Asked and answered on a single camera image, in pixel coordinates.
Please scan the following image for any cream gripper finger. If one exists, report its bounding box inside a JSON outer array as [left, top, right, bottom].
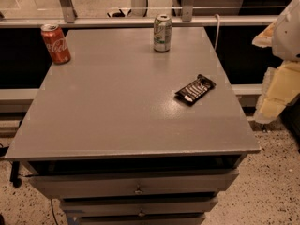
[[252, 22, 275, 48], [254, 61, 300, 124]]

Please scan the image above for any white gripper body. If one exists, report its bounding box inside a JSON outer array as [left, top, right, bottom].
[[272, 0, 300, 62]]

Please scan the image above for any black rxbar chocolate wrapper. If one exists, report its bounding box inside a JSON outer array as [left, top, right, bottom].
[[175, 74, 216, 105]]

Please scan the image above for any green white soda can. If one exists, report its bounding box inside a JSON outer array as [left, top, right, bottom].
[[154, 14, 173, 53]]

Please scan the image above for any grey drawer cabinet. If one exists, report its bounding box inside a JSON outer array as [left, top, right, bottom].
[[7, 27, 260, 225]]

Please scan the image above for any red coca-cola can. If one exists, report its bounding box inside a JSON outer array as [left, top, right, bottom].
[[41, 24, 71, 64]]

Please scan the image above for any white cable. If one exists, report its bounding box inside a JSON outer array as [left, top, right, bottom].
[[213, 13, 221, 52]]

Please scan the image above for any metal railing frame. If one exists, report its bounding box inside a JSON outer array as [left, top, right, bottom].
[[0, 0, 277, 28]]

